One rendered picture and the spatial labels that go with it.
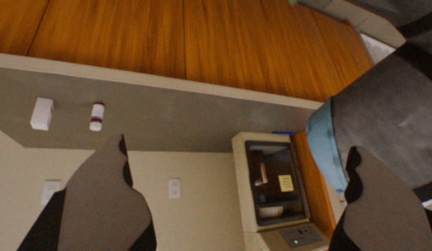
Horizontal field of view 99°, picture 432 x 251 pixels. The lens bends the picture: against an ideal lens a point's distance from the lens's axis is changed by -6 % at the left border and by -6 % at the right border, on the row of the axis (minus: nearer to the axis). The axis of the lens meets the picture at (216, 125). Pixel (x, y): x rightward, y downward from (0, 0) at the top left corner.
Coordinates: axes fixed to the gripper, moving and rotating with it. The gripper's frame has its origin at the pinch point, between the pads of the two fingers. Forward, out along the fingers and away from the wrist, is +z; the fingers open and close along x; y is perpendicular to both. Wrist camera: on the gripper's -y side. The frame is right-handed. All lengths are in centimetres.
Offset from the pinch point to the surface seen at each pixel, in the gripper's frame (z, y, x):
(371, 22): 177, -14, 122
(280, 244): 38, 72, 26
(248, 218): 50, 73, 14
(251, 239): 44, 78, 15
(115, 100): 49, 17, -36
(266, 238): 40, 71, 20
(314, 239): 43, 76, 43
